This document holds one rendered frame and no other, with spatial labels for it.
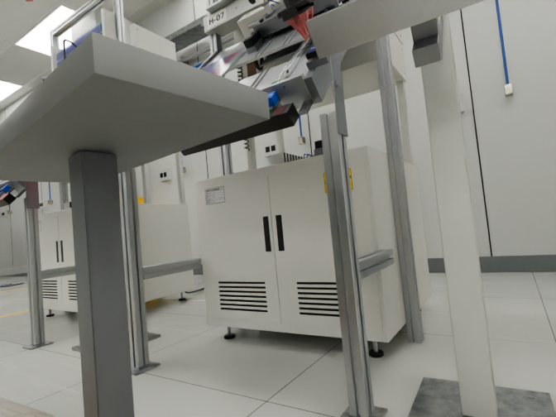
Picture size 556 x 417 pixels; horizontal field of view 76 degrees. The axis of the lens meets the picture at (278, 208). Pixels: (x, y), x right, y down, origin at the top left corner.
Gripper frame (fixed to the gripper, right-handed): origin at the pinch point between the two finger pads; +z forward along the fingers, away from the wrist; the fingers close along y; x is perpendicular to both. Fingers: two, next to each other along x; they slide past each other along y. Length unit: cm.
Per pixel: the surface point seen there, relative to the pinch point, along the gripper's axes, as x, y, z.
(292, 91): 30.3, -3.9, 4.4
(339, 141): 38.3, -13.2, 15.3
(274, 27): -23.2, 20.2, -4.0
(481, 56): -163, -37, 79
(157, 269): 48, 62, 40
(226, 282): 38, 50, 60
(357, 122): -149, 50, 94
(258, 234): 27, 33, 47
